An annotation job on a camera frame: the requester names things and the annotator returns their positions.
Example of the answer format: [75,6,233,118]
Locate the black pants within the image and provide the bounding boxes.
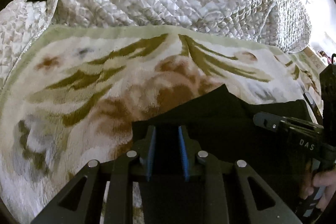
[132,86,310,223]

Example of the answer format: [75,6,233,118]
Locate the floral fleece blanket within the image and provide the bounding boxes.
[1,26,323,223]

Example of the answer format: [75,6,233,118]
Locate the black camera box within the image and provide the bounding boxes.
[319,53,336,128]

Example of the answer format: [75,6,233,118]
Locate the person's right hand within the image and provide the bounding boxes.
[300,165,336,211]

